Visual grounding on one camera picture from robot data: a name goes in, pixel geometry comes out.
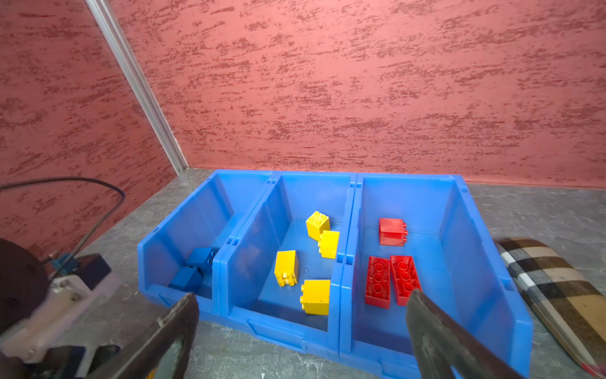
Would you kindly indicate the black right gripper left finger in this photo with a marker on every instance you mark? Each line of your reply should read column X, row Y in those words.
column 162, row 350

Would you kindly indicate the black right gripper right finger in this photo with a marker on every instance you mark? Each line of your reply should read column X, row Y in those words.
column 443, row 348

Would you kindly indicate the red lego brick long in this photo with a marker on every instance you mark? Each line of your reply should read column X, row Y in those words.
column 378, row 281

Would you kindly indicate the red lego brick square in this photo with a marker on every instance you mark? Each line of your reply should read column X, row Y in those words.
column 393, row 232

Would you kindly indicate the blue lego brick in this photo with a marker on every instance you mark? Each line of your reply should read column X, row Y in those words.
column 202, row 258

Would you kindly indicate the yellow lego brick pile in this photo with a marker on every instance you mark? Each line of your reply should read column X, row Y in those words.
column 328, row 244

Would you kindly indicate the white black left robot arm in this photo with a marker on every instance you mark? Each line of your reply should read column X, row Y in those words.
column 24, row 284

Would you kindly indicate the blue left plastic bin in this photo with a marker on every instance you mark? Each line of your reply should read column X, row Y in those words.
column 184, row 252

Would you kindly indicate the blue plastic bin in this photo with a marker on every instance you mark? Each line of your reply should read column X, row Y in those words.
column 277, row 286
column 184, row 252
column 458, row 266

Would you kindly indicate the blue right plastic bin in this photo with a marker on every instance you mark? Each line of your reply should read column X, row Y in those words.
column 458, row 266

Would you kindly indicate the plaid glasses case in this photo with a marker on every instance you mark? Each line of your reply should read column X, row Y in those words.
column 567, row 303

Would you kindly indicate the blue middle plastic bin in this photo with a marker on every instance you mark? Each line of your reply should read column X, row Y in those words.
column 277, row 286

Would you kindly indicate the left aluminium corner post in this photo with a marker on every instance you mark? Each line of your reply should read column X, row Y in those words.
column 124, row 55

